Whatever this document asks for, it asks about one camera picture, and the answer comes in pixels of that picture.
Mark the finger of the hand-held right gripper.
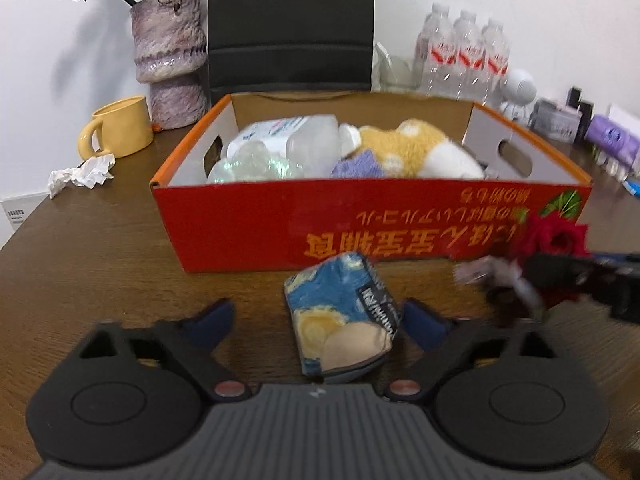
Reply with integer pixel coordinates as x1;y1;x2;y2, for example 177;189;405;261
525;252;616;306

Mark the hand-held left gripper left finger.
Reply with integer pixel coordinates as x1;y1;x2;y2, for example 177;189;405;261
79;298;251;402

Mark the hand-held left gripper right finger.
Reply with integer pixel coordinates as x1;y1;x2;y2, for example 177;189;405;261
384;298;560;404

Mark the red artificial rose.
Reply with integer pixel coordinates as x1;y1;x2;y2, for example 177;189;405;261
454;212;592;328

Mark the blue painted print pouch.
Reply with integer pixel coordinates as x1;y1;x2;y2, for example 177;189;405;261
284;252;404;378

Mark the orange cardboard box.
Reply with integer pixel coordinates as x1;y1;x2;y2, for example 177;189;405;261
150;92;594;274

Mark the purple drawstring pouch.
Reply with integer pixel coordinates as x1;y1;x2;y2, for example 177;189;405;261
330;149;387;179

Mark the yellow and white plush toy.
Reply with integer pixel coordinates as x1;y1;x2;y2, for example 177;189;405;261
345;119;486;180

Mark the purple packet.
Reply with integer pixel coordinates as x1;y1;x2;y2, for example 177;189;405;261
585;114;640;169

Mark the iridescent clear plastic bag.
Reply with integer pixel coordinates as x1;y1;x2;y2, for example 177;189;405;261
206;154;303;184

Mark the decorated tin box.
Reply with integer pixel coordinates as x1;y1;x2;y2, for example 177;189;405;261
529;99;584;142

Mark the white box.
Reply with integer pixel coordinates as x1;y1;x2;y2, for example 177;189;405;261
606;102;640;132

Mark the white robot figurine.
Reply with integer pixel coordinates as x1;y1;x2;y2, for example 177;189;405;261
500;67;539;121

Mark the crumpled white tissue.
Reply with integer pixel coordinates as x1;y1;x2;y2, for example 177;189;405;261
48;154;116;199

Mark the clear bottle with blue label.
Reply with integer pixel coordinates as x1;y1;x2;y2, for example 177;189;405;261
225;114;362;177

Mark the yellow mug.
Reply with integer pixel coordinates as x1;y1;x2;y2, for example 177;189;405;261
77;95;155;159

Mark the clear plastic water bottle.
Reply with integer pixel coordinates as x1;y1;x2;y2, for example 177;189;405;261
479;17;511;106
415;2;454;96
450;9;484;99

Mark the white label card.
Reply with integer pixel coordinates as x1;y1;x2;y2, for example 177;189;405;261
0;192;49;232

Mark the clear glass cup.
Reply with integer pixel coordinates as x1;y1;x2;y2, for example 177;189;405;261
372;41;426;94

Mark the purple and white vase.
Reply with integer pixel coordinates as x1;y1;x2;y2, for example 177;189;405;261
131;0;209;129

